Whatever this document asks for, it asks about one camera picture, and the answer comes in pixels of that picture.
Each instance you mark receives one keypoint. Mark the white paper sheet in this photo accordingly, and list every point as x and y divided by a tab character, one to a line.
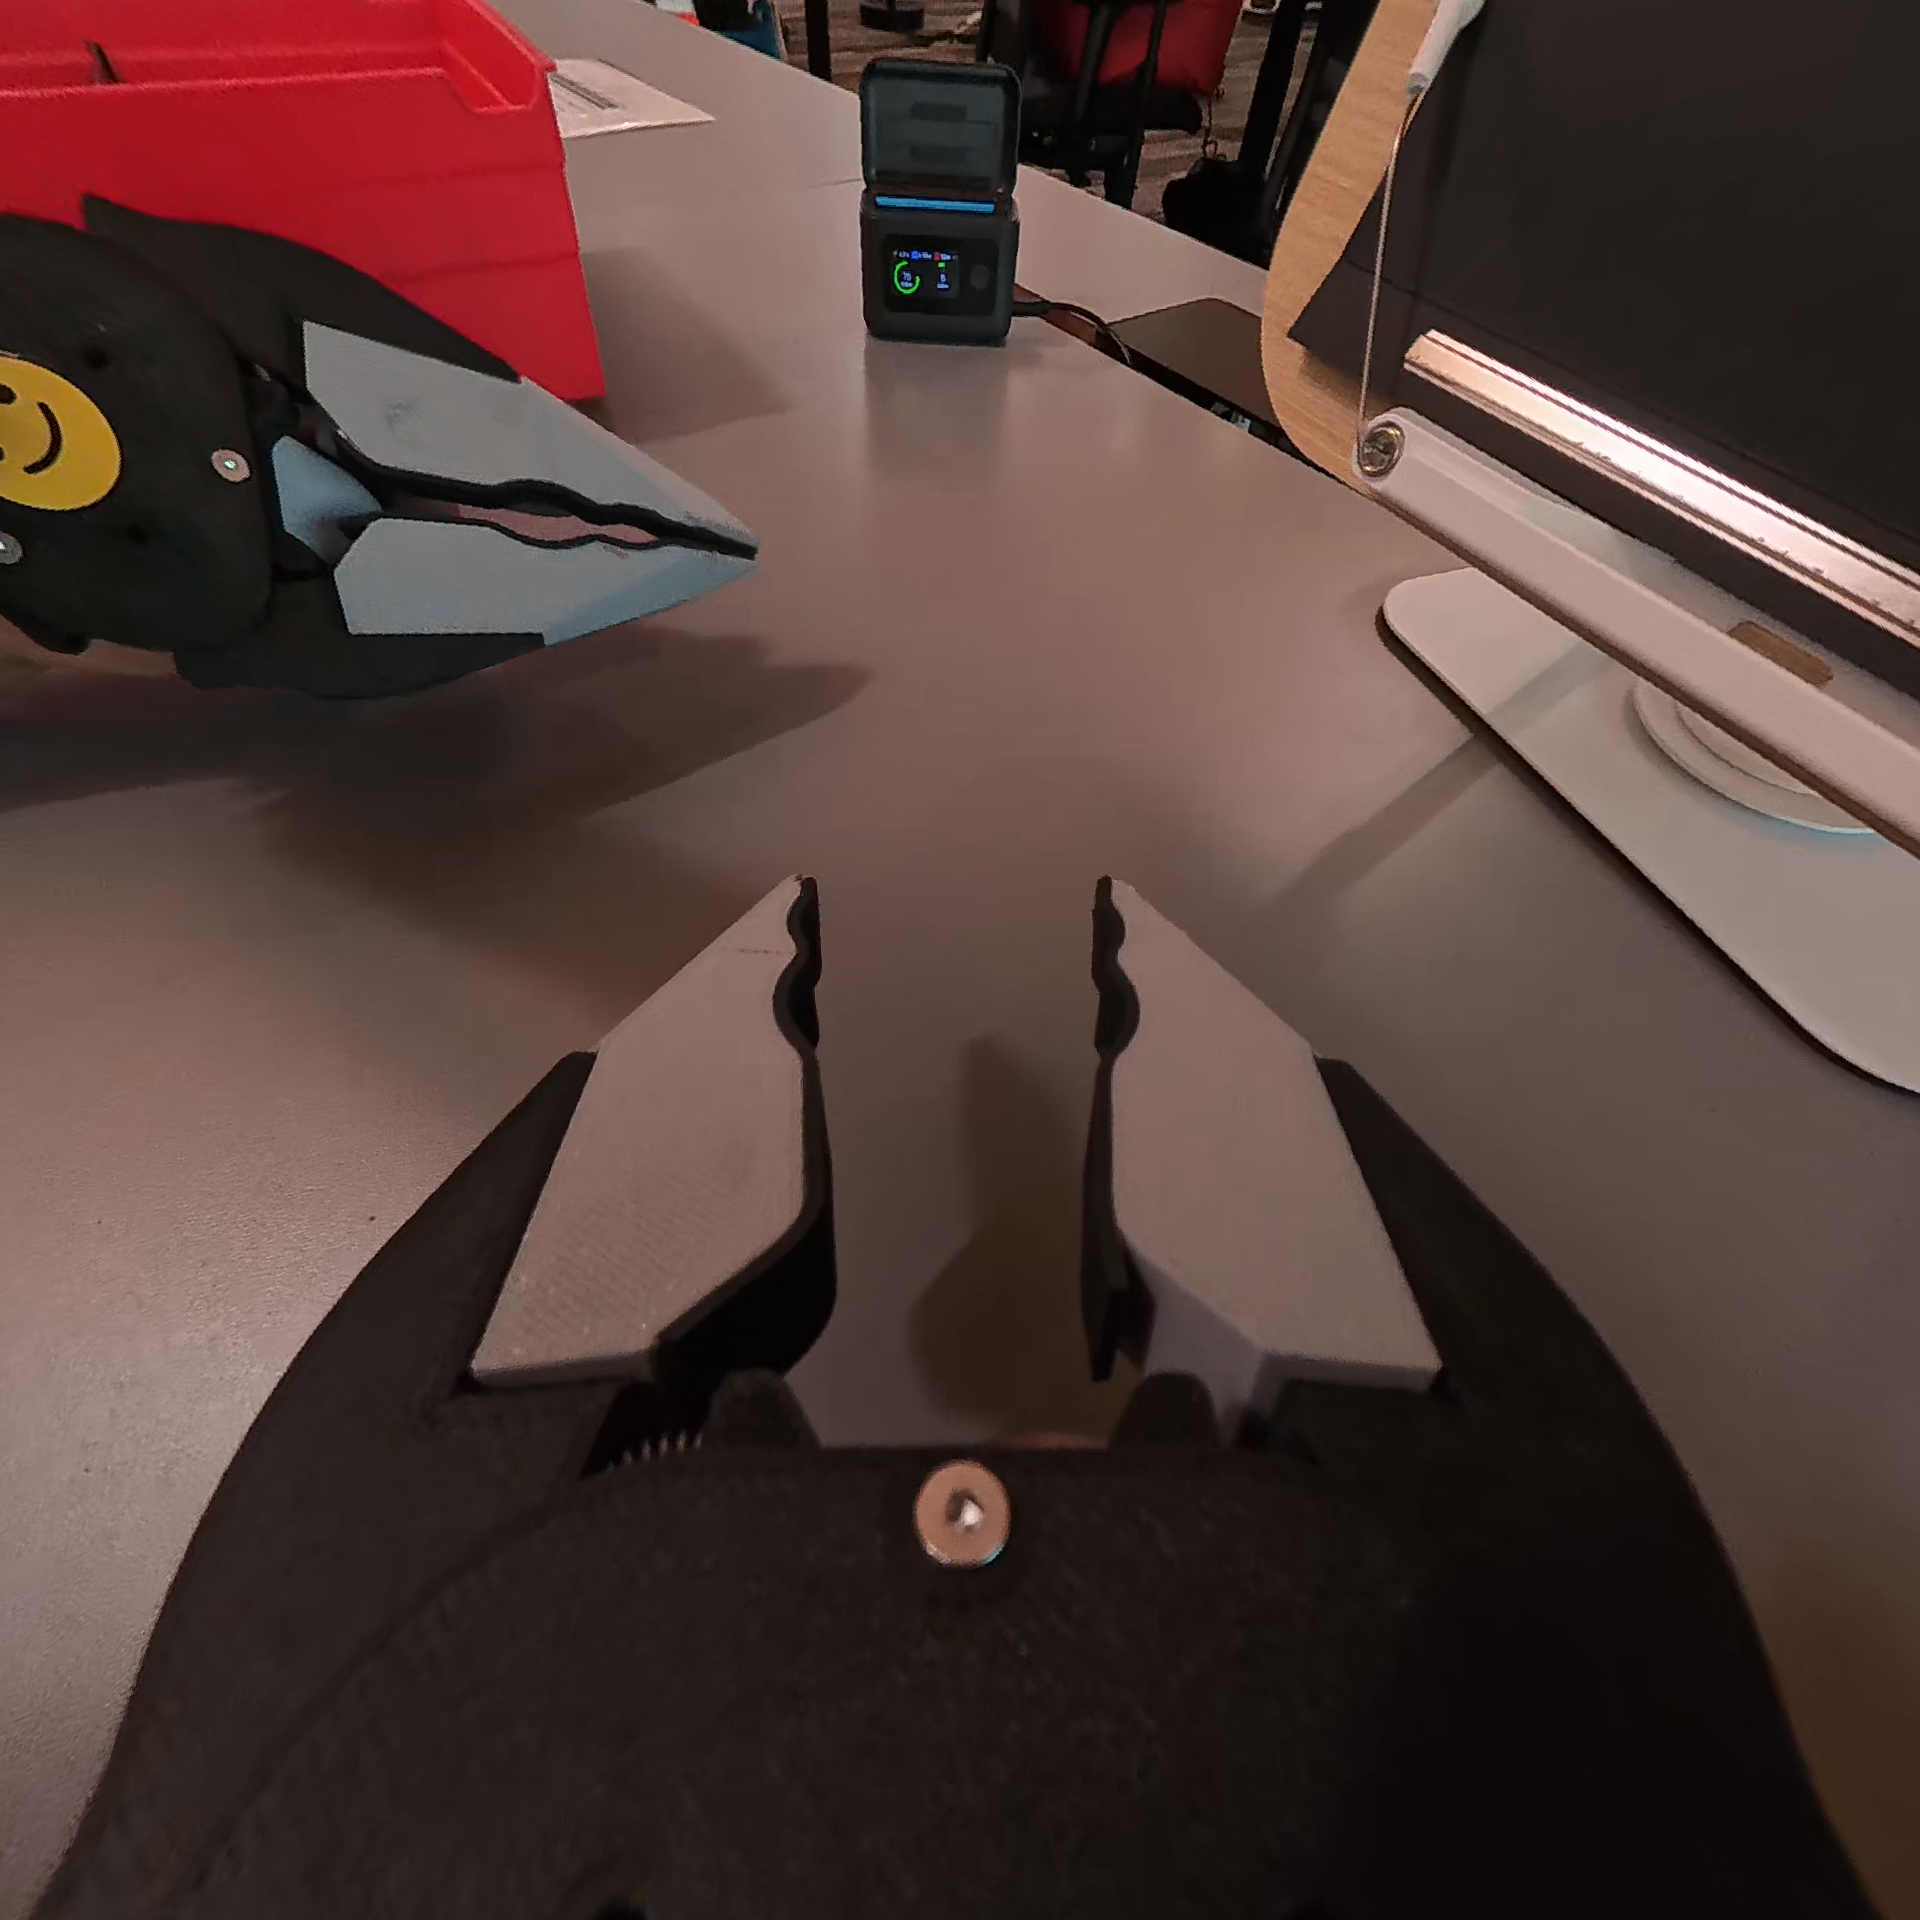
629	100

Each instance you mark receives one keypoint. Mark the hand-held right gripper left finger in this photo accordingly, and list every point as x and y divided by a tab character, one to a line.
674	1202

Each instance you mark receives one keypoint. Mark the dark battery charging case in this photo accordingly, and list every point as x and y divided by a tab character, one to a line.
937	182

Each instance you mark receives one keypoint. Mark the wood-rimmed black monitor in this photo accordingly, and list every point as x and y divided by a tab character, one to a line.
1650	182

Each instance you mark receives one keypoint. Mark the red plastic bin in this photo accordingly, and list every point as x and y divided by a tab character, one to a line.
301	149

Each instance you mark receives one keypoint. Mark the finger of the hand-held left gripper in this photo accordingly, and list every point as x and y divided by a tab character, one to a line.
495	428
481	592

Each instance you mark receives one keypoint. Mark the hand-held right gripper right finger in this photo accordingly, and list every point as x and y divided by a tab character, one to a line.
1245	1184

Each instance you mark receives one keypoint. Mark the red basket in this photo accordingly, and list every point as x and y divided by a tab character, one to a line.
1142	37

